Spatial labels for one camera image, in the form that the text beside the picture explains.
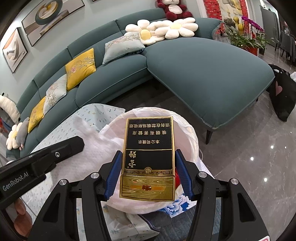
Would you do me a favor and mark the black gold cigarette box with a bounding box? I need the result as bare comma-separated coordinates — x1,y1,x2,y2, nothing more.
119,116,176,201

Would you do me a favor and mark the red gold gift box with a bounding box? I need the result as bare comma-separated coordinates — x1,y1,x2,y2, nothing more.
175,168,181,189

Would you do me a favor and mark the white lined trash bin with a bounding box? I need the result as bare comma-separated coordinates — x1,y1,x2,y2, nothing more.
99,107,202,214

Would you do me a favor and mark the person's left hand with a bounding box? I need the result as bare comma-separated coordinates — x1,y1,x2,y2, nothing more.
14,198,33,237

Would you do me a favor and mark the blue white tissue box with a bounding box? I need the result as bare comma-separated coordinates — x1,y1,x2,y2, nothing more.
160,194,197,218

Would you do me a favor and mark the white flower pillow left end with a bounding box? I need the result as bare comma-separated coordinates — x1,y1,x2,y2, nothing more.
6,122,23,151

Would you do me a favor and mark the grey plush toy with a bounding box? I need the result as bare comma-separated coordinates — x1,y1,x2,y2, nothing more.
16,117,30,151

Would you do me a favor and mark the floral light blue tablecloth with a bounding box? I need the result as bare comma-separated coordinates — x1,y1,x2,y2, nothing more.
22,103,159,240

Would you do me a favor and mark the yellow embroidered cushion left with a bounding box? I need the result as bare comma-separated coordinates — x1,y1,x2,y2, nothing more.
28,97,46,133

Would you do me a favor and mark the yellow embroidered cushion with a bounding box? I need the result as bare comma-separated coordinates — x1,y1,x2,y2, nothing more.
28,97,46,133
65,48,96,91

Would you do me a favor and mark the white panda plush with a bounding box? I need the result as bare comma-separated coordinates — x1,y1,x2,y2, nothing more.
0,95,21,124

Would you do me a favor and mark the light blue cushion left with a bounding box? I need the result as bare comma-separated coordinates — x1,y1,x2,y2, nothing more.
43,74,67,115

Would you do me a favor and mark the light blue cushion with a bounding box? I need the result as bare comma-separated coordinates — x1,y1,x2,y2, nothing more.
43,74,67,115
102,32,145,65

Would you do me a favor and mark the yellow embroidered cushion centre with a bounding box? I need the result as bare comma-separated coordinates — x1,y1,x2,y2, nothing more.
65,48,96,91

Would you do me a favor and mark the teal sectional sofa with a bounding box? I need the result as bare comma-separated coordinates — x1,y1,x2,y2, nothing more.
6,9,274,159

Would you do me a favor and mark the black bag with heart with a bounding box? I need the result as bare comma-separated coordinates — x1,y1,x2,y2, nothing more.
266,64,295,122

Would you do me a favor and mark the abstract framed picture left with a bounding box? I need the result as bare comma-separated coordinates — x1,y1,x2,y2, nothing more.
2,28,28,73

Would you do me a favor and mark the abstract framed picture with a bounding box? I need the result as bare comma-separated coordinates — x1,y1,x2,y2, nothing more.
2,28,28,73
22,0,85,46

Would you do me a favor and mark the light blue cushion right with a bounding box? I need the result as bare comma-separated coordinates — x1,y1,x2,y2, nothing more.
102,32,145,65

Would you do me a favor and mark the white flower pillow inner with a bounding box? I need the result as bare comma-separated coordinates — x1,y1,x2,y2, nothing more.
125,20,165,46

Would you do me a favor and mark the white flower pillow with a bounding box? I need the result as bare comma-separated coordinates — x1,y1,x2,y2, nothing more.
125,20,165,46
154,17,199,40

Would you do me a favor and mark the white flower pillow outer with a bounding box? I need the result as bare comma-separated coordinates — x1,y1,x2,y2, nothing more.
154,17,199,40

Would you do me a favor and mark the potted orchid plant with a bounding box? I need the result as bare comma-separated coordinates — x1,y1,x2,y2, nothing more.
223,16,267,56

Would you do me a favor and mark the dark dining chair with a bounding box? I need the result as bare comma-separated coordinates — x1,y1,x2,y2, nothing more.
273,29,295,63

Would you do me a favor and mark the red white teddy bear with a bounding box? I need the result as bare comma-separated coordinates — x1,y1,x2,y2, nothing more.
157,0,193,21

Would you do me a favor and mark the abstract framed picture middle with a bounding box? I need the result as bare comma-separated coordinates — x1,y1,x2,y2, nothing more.
22,0,85,46

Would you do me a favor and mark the red patterned wall panel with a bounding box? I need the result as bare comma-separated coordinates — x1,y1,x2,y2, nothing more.
203,0,222,20

